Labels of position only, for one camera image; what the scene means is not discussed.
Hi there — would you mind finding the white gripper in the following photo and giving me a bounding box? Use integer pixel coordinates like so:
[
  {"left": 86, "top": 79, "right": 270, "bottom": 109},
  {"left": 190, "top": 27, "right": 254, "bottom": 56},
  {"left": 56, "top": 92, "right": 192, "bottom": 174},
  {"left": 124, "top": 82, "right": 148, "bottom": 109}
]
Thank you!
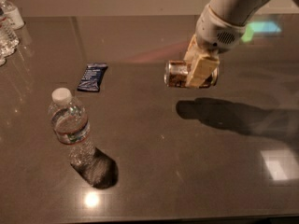
[{"left": 183, "top": 5, "right": 246, "bottom": 88}]

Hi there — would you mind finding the orange soda can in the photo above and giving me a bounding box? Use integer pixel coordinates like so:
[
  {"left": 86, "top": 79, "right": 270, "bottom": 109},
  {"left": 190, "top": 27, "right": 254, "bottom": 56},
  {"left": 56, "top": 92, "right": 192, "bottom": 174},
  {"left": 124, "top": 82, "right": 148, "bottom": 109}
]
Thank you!
[{"left": 164, "top": 60, "right": 219, "bottom": 89}]

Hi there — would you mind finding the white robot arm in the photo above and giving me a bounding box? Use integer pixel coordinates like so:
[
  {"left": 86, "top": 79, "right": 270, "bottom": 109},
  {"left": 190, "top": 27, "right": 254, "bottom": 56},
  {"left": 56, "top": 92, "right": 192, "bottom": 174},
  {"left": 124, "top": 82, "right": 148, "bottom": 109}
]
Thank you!
[{"left": 184, "top": 0, "right": 299, "bottom": 88}]

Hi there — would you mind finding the blue snack packet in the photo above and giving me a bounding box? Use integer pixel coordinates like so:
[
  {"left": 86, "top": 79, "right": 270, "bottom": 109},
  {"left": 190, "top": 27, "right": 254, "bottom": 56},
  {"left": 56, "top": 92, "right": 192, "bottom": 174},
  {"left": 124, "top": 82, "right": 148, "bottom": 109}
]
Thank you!
[{"left": 77, "top": 63, "right": 108, "bottom": 92}]

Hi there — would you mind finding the clear plastic water bottle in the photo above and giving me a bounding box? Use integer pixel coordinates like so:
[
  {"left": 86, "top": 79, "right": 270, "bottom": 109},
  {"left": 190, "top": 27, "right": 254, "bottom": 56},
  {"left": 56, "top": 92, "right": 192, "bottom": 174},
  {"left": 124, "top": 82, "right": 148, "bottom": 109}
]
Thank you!
[{"left": 49, "top": 88, "right": 95, "bottom": 168}]

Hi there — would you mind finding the water bottle white label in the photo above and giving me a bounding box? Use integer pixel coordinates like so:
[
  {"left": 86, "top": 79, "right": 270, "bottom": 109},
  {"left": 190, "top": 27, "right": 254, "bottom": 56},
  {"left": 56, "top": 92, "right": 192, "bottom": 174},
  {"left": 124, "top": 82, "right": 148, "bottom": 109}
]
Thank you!
[{"left": 0, "top": 0, "right": 25, "bottom": 30}]

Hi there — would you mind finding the clear water bottle at edge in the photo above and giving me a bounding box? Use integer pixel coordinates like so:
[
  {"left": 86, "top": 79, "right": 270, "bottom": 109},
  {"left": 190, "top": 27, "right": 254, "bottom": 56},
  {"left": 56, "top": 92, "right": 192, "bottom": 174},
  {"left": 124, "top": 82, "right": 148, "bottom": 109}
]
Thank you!
[{"left": 0, "top": 8, "right": 20, "bottom": 57}]

